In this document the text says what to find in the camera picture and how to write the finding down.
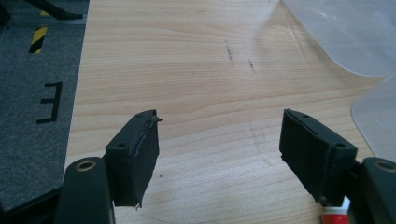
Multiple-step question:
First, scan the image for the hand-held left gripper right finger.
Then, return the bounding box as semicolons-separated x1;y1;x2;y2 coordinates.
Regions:
278;108;359;207

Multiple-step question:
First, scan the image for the red and white tube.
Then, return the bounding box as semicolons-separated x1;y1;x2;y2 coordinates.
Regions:
320;195;352;224

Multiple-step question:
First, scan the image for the small translucent plastic sheet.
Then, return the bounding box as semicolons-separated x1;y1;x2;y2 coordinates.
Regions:
351;74;396;163

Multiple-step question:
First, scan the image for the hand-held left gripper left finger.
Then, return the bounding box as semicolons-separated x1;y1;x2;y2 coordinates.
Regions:
105;108;163;209

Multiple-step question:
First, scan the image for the large translucent plastic sheet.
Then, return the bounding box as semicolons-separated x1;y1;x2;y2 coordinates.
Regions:
280;0;396;78

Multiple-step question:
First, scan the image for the yellow black hazard tape strip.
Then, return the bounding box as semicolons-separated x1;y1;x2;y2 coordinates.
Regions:
28;25;50;55

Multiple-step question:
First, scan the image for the black stand leg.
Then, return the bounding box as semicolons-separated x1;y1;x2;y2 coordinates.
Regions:
23;0;85;21

